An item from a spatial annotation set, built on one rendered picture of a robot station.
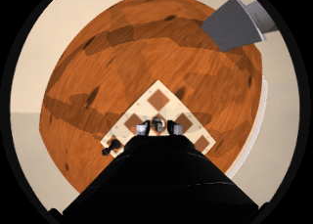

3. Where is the black king chess piece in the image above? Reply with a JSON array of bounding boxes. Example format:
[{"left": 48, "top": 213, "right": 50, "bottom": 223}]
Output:
[{"left": 102, "top": 139, "right": 120, "bottom": 156}]

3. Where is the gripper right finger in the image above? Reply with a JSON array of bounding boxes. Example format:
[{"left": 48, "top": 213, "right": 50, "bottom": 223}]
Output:
[{"left": 167, "top": 119, "right": 182, "bottom": 135}]

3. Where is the chessboard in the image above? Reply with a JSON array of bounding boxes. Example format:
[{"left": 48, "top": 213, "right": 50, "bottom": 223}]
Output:
[{"left": 101, "top": 80, "right": 216, "bottom": 157}]

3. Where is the grey chess queen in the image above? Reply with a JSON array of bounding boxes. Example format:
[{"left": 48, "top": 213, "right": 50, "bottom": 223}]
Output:
[{"left": 153, "top": 118, "right": 164, "bottom": 132}]

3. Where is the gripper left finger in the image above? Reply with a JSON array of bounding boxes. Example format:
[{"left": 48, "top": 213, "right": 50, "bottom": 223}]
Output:
[{"left": 136, "top": 120, "right": 151, "bottom": 135}]

